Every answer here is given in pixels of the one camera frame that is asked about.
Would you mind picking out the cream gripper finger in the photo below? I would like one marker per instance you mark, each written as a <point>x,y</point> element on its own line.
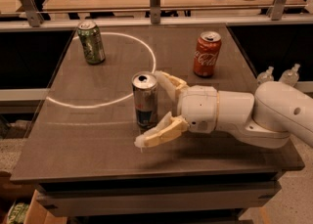
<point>171,84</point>
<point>168,129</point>

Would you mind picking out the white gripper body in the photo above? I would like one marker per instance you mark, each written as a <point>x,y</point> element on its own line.
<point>200,108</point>

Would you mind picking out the silver blue redbull can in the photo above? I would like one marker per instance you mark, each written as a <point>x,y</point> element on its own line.
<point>144,85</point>

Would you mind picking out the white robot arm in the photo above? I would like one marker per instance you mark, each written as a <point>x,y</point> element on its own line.
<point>266,118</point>

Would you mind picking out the red coca cola can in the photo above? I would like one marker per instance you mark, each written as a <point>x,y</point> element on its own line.
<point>206,54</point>

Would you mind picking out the green soda can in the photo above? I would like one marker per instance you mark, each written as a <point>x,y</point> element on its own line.
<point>91,40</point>

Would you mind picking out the clear plastic bottle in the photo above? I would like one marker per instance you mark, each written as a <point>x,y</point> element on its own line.
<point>290,76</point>
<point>265,76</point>

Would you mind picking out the green printed box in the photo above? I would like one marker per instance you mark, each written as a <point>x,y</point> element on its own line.
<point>17,213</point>

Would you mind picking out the horizontal metal rail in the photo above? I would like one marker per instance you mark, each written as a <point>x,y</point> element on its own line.
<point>241,20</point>

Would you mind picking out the middle metal rail bracket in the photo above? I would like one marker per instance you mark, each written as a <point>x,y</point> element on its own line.
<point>155,11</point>

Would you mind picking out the left metal rail bracket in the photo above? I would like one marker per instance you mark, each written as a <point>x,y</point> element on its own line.
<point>33,16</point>

